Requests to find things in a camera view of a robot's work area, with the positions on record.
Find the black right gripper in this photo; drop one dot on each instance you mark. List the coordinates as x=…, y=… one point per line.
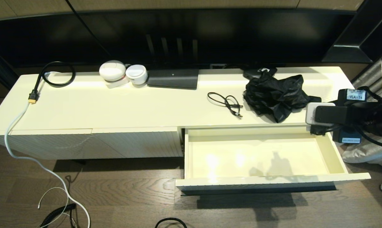
x=355, y=117

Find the black folding umbrella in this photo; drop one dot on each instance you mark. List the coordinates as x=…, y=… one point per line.
x=273, y=95

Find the white fluted drawer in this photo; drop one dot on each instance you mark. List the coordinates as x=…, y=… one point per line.
x=241, y=158

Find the cream tv cabinet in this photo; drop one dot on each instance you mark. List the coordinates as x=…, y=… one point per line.
x=114, y=107

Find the grey curtain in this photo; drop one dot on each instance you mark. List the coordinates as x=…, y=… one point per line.
x=366, y=76

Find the small black glossy device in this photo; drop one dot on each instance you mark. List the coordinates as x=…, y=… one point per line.
x=251, y=74

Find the black television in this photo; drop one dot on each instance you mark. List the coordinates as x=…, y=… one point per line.
x=210, y=31

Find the black flat set-top box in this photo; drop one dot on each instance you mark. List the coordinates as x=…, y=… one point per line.
x=173, y=79

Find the small white round device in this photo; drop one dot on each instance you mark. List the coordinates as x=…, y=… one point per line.
x=136, y=73

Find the white flat device base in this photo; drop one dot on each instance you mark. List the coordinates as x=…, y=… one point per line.
x=116, y=84

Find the large white round device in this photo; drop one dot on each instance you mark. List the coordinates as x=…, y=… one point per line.
x=112, y=70

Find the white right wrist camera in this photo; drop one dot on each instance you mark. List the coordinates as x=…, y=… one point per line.
x=309, y=114

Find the black wall shelf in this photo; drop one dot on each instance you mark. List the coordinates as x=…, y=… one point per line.
x=374, y=31

